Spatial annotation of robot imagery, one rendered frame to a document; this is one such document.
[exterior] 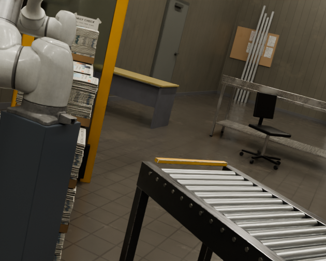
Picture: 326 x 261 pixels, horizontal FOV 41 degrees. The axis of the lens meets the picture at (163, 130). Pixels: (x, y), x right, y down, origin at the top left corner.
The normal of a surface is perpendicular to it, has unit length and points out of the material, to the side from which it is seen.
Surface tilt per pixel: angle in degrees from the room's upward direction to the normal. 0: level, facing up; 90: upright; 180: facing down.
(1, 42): 61
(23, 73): 92
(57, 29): 89
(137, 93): 90
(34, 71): 87
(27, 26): 119
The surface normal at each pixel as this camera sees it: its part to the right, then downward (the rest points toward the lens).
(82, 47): 0.18, 0.25
